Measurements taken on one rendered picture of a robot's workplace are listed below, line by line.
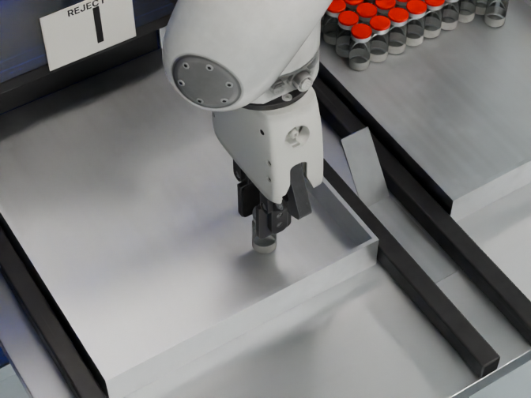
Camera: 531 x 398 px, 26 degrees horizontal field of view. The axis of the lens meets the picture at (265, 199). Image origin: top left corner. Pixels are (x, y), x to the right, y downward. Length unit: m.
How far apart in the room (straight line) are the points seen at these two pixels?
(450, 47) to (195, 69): 0.53
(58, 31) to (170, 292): 0.24
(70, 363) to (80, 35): 0.28
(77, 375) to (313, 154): 0.26
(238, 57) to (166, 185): 0.38
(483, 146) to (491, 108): 0.05
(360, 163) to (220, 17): 0.38
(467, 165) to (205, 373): 0.33
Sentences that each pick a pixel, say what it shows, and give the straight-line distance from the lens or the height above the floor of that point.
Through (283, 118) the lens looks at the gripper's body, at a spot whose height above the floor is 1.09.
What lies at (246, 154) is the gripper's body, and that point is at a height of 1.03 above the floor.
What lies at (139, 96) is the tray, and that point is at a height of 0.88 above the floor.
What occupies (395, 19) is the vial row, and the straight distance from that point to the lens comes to 1.16.
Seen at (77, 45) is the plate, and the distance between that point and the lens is 1.02.
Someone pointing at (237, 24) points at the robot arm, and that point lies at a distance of 0.68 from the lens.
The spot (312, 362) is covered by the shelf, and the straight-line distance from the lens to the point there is 0.95.
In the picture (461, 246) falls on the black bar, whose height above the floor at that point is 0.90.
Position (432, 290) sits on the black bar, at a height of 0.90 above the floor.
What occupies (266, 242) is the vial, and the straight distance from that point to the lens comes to 1.00.
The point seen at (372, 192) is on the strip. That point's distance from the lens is 1.05.
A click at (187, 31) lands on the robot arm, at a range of 0.70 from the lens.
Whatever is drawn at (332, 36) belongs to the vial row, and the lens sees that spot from 1.18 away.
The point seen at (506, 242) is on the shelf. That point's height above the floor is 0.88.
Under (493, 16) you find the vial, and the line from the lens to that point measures 1.22.
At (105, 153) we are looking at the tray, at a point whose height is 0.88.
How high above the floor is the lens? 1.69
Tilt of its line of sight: 50 degrees down
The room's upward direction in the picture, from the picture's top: straight up
